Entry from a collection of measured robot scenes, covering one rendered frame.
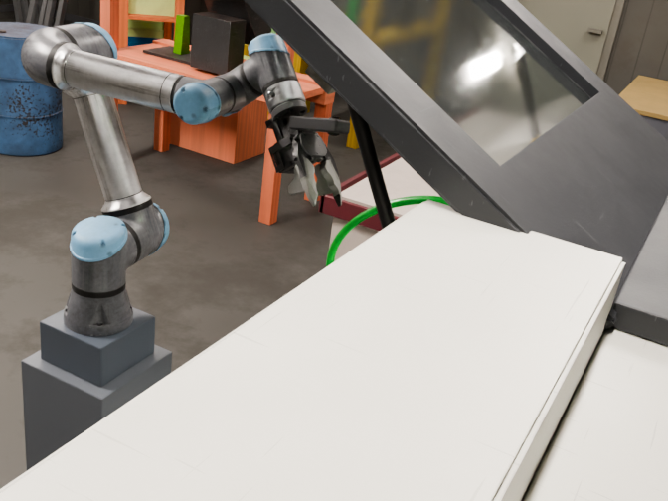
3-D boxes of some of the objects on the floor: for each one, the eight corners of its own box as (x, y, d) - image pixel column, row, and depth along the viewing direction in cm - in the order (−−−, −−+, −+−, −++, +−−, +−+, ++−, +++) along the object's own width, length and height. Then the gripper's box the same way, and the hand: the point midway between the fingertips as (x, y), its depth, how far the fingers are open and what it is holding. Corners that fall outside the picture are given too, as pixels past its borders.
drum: (22, 163, 502) (16, 39, 469) (-37, 143, 521) (-47, 23, 489) (80, 145, 546) (79, 32, 513) (24, 127, 565) (19, 17, 532)
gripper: (292, 124, 160) (325, 219, 156) (247, 118, 149) (280, 220, 145) (322, 104, 155) (357, 201, 151) (277, 96, 144) (313, 201, 140)
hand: (328, 199), depth 146 cm, fingers open, 7 cm apart
